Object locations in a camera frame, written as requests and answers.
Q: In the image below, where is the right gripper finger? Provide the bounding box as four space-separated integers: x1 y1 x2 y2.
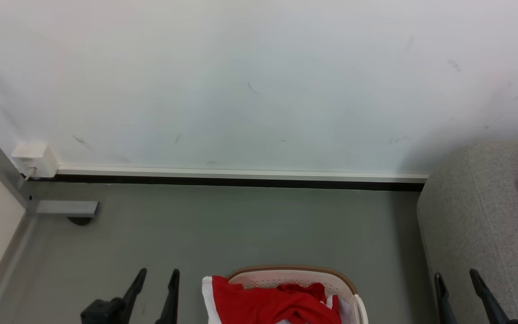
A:
434 273 459 324
469 269 518 324

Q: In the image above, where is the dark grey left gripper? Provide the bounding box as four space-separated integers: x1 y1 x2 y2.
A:
80 268 181 324

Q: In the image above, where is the white wall socket box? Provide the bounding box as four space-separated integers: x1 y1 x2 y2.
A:
11 143 60 180

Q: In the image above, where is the red garment with white band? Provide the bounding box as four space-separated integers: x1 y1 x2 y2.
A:
202 275 343 324

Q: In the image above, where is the white laundry basket brown rim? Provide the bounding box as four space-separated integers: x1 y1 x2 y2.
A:
226 265 369 324

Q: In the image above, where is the grey fabric sofa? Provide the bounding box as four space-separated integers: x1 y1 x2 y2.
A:
416 140 518 324

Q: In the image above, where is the white skirting cable duct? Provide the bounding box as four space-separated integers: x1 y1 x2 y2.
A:
57 165 429 183

